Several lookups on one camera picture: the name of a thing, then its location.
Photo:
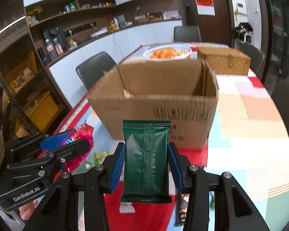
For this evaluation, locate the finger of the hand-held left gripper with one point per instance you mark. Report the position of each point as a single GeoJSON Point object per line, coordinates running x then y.
{"type": "Point", "coordinates": [55, 138]}
{"type": "Point", "coordinates": [74, 149]}

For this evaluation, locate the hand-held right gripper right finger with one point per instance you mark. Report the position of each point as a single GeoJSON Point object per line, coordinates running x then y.
{"type": "Point", "coordinates": [176, 170]}

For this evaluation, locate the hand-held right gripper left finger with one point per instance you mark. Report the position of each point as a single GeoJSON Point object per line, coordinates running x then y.
{"type": "Point", "coordinates": [118, 168]}

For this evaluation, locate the red snack packet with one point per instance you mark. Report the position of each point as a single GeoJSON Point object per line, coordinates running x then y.
{"type": "Point", "coordinates": [84, 134]}

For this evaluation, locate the dark green snack packet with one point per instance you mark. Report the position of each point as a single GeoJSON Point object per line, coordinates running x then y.
{"type": "Point", "coordinates": [147, 161]}

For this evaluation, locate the black cracker packet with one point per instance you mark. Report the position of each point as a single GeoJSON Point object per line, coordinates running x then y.
{"type": "Point", "coordinates": [182, 211]}

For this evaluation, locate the brown cardboard box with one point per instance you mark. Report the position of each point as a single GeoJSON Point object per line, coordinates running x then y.
{"type": "Point", "coordinates": [147, 110]}

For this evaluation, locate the person's left hand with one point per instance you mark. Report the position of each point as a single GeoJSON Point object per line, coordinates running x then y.
{"type": "Point", "coordinates": [27, 211]}

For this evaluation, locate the yellow-green snack packet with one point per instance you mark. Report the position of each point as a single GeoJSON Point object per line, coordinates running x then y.
{"type": "Point", "coordinates": [100, 157]}

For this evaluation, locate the white snack packet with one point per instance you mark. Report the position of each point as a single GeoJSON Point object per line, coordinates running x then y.
{"type": "Point", "coordinates": [126, 207]}

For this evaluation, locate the colourful patchwork tablecloth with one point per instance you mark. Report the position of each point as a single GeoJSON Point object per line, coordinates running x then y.
{"type": "Point", "coordinates": [245, 137]}

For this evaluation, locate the dark leather dining chair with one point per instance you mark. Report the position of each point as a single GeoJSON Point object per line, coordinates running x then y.
{"type": "Point", "coordinates": [187, 33]}
{"type": "Point", "coordinates": [286, 101]}
{"type": "Point", "coordinates": [95, 69]}
{"type": "Point", "coordinates": [251, 55]}

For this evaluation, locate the black thermos flask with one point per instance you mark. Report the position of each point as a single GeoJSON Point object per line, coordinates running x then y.
{"type": "Point", "coordinates": [41, 55]}

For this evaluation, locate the clear water bottle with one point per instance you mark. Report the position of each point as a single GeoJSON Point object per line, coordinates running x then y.
{"type": "Point", "coordinates": [50, 49]}

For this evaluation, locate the black coffee machine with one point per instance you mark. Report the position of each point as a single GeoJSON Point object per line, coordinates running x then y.
{"type": "Point", "coordinates": [55, 35]}

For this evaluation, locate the flat white box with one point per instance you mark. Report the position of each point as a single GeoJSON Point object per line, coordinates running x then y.
{"type": "Point", "coordinates": [99, 33]}

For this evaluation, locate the black power strip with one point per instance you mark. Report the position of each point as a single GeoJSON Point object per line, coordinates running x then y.
{"type": "Point", "coordinates": [83, 27]}

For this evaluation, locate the pile of oranges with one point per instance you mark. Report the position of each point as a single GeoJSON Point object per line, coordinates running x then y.
{"type": "Point", "coordinates": [163, 53]}

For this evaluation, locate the woven wicker basket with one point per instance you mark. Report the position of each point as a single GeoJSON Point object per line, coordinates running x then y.
{"type": "Point", "coordinates": [222, 61]}

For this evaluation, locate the white fruit basket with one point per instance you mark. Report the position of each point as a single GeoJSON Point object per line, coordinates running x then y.
{"type": "Point", "coordinates": [167, 49]}

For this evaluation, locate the dark wooden door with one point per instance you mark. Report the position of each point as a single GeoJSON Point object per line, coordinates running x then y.
{"type": "Point", "coordinates": [221, 21]}

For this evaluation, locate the black floral bag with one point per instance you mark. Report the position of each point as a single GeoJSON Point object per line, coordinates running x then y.
{"type": "Point", "coordinates": [244, 28]}

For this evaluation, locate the dark glass cabinet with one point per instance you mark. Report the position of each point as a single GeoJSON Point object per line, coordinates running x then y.
{"type": "Point", "coordinates": [283, 28]}

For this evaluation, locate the white wall intercom panel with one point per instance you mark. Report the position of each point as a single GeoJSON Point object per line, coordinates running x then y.
{"type": "Point", "coordinates": [239, 8]}

